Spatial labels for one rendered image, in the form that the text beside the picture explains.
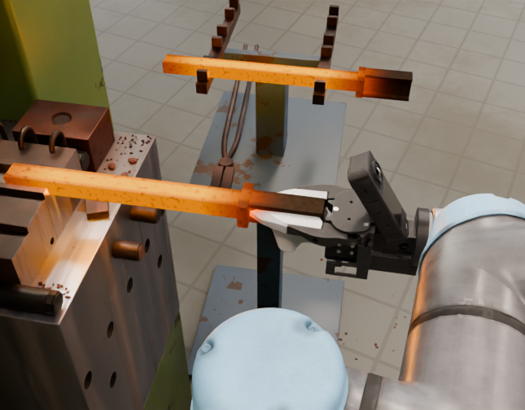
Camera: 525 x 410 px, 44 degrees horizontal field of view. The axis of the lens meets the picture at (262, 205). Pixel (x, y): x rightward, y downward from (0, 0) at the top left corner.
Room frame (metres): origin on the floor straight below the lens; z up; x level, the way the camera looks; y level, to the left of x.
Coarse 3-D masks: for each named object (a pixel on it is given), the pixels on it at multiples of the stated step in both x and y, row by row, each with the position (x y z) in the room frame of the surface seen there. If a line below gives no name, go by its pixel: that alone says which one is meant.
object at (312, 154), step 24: (240, 96) 1.32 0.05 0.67; (216, 120) 1.22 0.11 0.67; (288, 120) 1.22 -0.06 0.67; (312, 120) 1.22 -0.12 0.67; (336, 120) 1.22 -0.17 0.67; (216, 144) 1.14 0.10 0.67; (240, 144) 1.14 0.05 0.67; (288, 144) 1.14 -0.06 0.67; (312, 144) 1.14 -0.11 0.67; (336, 144) 1.14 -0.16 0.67; (240, 168) 1.05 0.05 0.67; (264, 168) 1.05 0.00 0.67; (288, 168) 1.05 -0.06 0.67; (312, 168) 1.05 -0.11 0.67; (336, 168) 1.05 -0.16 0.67
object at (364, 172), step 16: (352, 160) 0.56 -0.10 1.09; (368, 160) 0.56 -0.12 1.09; (352, 176) 0.54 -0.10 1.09; (368, 176) 0.53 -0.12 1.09; (384, 176) 0.57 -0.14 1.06; (368, 192) 0.53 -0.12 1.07; (384, 192) 0.55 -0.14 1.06; (368, 208) 0.53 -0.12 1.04; (384, 208) 0.53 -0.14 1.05; (400, 208) 0.56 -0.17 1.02; (384, 224) 0.53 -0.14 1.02; (400, 224) 0.54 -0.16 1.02
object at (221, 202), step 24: (24, 168) 0.65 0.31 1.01; (48, 168) 0.64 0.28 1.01; (48, 192) 0.62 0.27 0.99; (72, 192) 0.61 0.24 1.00; (96, 192) 0.61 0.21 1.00; (120, 192) 0.60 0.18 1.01; (144, 192) 0.60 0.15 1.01; (168, 192) 0.60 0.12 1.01; (192, 192) 0.60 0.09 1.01; (216, 192) 0.60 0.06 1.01; (240, 192) 0.60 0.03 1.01; (264, 192) 0.59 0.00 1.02; (240, 216) 0.56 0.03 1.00
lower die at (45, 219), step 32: (0, 160) 0.67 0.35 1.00; (32, 160) 0.68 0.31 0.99; (64, 160) 0.68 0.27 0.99; (0, 192) 0.62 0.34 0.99; (32, 192) 0.61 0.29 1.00; (0, 224) 0.56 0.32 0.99; (32, 224) 0.57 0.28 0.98; (64, 224) 0.63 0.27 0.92; (0, 256) 0.52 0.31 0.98; (32, 256) 0.55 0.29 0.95
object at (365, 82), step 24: (168, 72) 1.02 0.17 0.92; (192, 72) 1.02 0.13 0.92; (216, 72) 1.01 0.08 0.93; (240, 72) 1.00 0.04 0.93; (264, 72) 0.99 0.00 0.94; (288, 72) 0.99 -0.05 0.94; (312, 72) 0.99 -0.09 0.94; (336, 72) 0.99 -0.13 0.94; (360, 72) 0.98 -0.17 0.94; (384, 72) 0.97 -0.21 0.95; (408, 72) 0.97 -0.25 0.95; (360, 96) 0.95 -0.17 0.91; (384, 96) 0.96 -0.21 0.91; (408, 96) 0.96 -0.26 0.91
